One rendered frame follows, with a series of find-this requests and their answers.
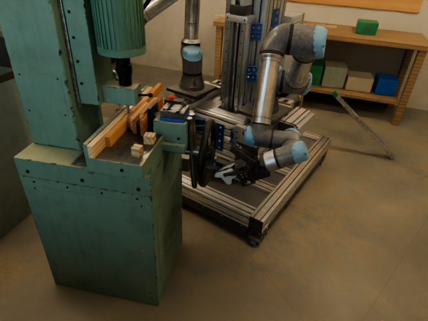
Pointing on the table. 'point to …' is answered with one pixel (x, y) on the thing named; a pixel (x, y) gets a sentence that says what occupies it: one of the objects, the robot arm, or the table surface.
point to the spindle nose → (124, 71)
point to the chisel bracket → (121, 93)
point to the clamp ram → (152, 113)
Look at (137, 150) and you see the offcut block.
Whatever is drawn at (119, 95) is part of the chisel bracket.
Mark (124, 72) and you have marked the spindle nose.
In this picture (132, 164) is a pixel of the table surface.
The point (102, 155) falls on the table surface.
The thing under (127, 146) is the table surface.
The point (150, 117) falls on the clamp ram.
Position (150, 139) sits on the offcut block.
